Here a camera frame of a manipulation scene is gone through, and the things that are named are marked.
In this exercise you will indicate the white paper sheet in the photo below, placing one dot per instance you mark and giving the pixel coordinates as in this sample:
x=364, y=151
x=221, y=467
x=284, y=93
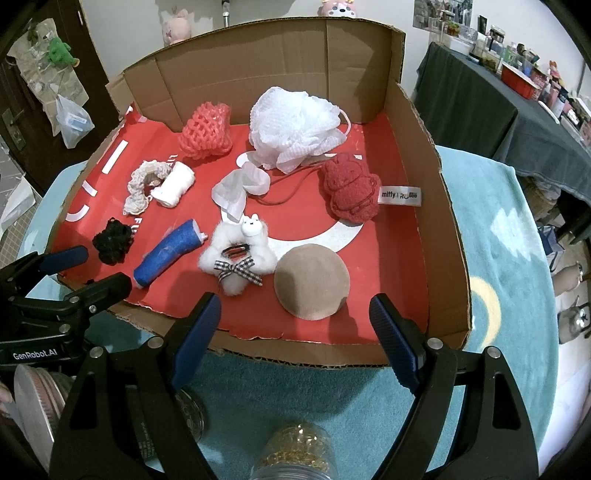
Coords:
x=18, y=203

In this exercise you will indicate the dark hair clip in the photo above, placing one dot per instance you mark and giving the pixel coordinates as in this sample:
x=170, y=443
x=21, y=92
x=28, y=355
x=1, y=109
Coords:
x=235, y=251

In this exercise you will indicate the blue paper bag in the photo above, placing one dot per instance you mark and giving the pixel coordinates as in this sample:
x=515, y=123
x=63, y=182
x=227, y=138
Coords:
x=551, y=244

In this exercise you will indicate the white mesh bath pouf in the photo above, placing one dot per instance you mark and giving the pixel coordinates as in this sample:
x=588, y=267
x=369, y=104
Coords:
x=295, y=124

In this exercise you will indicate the thin metal pole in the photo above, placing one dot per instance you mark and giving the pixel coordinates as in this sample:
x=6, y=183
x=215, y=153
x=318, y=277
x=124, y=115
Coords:
x=226, y=11

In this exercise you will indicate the beige powder puff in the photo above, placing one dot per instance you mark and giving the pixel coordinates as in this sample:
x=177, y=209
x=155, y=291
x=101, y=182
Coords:
x=309, y=281

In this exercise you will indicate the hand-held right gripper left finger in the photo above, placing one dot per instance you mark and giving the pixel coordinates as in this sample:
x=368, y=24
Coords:
x=198, y=337

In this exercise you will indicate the white sock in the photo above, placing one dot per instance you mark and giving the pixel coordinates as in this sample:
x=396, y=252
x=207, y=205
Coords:
x=175, y=187

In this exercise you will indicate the pink plush toy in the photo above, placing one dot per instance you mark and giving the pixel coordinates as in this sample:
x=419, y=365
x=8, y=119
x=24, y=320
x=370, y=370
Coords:
x=175, y=27

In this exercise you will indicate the table with dark cloth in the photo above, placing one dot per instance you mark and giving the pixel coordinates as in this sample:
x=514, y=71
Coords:
x=461, y=115

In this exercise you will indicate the red knitted plush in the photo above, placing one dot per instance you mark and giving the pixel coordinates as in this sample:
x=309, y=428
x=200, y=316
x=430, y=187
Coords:
x=346, y=189

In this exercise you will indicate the dark wooden door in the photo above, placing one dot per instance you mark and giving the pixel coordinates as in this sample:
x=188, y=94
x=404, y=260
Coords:
x=99, y=69

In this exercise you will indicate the green plush toy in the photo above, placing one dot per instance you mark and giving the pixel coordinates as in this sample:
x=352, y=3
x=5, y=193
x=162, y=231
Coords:
x=60, y=50

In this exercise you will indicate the glass jar with metal lid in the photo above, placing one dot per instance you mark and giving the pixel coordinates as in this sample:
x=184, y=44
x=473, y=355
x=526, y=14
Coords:
x=37, y=406

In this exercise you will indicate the glass jar of gold beads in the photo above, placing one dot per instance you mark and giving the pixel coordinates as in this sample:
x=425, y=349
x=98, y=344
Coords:
x=291, y=450

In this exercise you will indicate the white fluffy scrunchie with bow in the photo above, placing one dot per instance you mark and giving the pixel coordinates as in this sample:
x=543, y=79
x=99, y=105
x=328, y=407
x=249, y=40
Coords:
x=212, y=258

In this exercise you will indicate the hanging door organizer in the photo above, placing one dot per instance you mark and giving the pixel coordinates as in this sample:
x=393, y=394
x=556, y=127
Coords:
x=37, y=78

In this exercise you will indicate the clear plastic bag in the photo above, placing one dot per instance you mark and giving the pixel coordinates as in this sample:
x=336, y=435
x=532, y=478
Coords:
x=74, y=122

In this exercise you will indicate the white tissue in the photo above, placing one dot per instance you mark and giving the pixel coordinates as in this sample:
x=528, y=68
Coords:
x=240, y=184

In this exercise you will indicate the cardboard box with red lining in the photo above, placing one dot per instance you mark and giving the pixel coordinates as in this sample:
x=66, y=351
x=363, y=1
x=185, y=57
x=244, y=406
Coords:
x=360, y=69

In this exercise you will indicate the red storage box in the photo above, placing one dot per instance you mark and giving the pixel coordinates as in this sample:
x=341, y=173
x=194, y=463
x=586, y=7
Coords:
x=519, y=78

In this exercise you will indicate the orange-red foam net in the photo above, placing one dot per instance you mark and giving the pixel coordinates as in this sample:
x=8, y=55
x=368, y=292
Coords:
x=205, y=131

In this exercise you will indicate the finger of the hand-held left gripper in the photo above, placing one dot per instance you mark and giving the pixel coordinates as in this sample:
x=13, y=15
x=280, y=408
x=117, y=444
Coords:
x=108, y=288
x=64, y=259

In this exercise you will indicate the small glass jar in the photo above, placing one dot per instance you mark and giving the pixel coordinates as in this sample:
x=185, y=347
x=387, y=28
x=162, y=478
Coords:
x=191, y=415

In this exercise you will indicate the wall photo print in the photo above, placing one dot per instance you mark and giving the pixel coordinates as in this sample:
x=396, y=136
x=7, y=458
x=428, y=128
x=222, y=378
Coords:
x=443, y=14

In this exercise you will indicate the teal star print blanket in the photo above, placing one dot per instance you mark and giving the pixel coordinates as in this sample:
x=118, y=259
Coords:
x=498, y=254

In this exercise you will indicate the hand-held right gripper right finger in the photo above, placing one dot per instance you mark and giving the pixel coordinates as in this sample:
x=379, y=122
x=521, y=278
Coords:
x=395, y=341

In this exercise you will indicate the cream crochet scrunchie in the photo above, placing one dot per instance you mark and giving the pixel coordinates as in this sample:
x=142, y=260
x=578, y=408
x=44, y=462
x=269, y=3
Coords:
x=138, y=180

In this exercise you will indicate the black scrunchie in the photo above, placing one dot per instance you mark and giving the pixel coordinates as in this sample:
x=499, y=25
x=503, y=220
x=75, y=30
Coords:
x=111, y=242

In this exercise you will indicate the pink plush with white face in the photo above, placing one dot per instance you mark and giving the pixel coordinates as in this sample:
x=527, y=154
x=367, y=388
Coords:
x=337, y=8

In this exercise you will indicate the blue sock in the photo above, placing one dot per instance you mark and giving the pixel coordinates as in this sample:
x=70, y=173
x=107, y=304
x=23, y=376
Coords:
x=161, y=254

